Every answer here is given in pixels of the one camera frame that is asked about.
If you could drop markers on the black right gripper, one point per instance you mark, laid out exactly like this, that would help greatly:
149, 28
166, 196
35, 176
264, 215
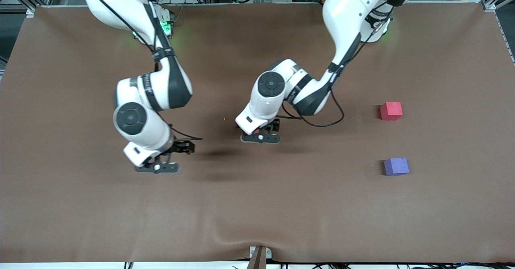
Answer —
183, 146

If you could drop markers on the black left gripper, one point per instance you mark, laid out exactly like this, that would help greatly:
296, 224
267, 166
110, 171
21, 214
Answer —
275, 125

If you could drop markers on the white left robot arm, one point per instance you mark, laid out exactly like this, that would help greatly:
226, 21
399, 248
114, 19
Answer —
269, 86

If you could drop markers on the brown table mat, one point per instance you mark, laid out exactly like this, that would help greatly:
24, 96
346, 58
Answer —
257, 200

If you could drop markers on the red foam block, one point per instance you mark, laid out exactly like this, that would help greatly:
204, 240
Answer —
390, 111

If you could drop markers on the purple foam block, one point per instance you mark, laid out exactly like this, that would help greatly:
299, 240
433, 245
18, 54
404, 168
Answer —
396, 167

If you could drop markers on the metal bracket with brown bar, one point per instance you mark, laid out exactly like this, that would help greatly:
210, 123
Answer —
259, 257

